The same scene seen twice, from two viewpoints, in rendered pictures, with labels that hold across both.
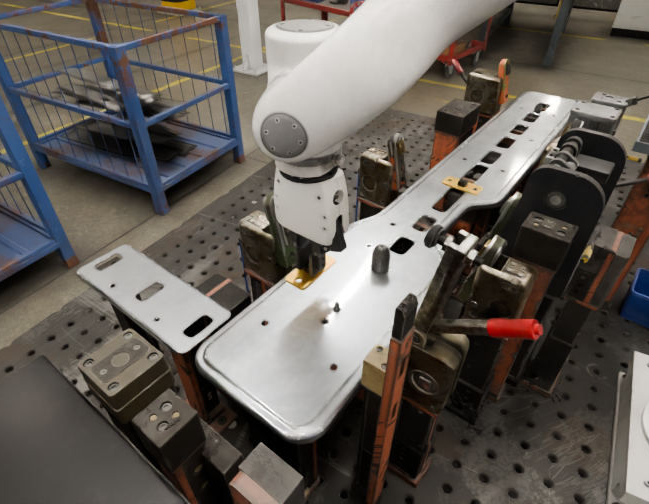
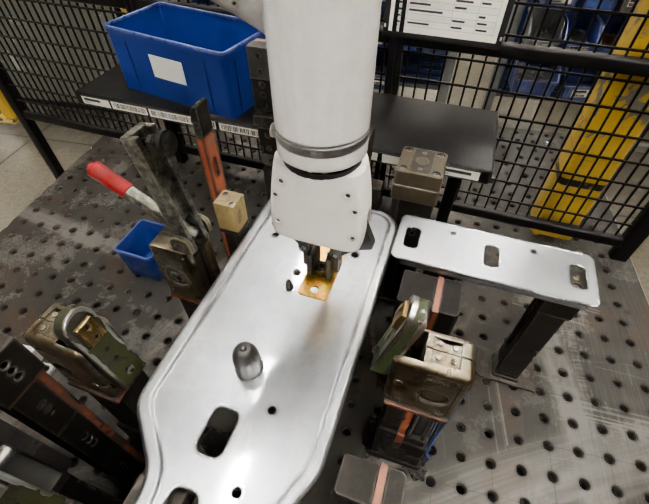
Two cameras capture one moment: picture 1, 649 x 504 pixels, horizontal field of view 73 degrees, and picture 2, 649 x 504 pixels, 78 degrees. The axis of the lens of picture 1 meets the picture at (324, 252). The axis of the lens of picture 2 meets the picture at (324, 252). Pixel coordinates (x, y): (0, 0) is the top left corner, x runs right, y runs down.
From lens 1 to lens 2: 81 cm
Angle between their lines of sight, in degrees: 91
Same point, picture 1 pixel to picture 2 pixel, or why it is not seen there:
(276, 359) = not seen: hidden behind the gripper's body
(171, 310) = (449, 243)
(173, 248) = not seen: outside the picture
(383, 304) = (238, 307)
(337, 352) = (275, 246)
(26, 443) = (434, 138)
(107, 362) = (428, 157)
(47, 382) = (463, 160)
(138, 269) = (534, 276)
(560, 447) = not seen: hidden behind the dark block
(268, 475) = (260, 43)
